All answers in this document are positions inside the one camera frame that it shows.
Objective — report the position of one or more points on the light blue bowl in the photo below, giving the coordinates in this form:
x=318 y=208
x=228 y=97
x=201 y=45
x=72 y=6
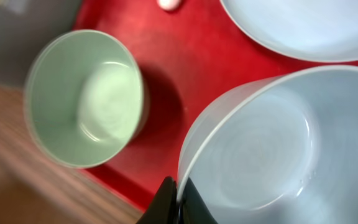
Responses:
x=278 y=150

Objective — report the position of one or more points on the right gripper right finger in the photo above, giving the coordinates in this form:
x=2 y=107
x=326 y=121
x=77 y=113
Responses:
x=192 y=208

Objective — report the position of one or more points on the grey dishwasher rack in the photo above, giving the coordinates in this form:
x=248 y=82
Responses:
x=26 y=26

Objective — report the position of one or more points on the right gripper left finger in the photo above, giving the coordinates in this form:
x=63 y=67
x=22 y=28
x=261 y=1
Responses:
x=162 y=209

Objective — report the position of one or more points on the white plastic fork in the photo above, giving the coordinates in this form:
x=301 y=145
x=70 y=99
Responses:
x=169 y=5

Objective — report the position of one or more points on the large light blue plate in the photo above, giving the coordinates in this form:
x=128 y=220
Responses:
x=311 y=30

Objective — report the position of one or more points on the green plastic bowl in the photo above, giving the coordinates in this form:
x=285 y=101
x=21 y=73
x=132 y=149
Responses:
x=85 y=98

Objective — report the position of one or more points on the red plastic tray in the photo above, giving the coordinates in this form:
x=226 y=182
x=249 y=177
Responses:
x=188 y=58

